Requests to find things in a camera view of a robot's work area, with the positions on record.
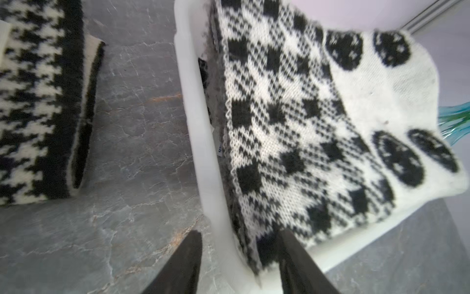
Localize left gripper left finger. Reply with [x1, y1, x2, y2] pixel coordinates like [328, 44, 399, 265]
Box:
[143, 230, 203, 294]

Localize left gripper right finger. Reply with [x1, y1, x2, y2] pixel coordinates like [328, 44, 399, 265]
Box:
[277, 230, 339, 294]

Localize black white patterned scarf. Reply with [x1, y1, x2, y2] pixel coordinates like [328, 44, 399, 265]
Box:
[209, 1, 469, 274]

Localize houndstooth folded scarf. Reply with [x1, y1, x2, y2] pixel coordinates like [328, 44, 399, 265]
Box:
[1, 1, 105, 206]

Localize white plastic basket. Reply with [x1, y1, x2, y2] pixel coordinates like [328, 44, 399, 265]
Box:
[175, 1, 427, 294]

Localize glass vase with flowers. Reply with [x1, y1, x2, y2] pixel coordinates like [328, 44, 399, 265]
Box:
[438, 102, 470, 145]

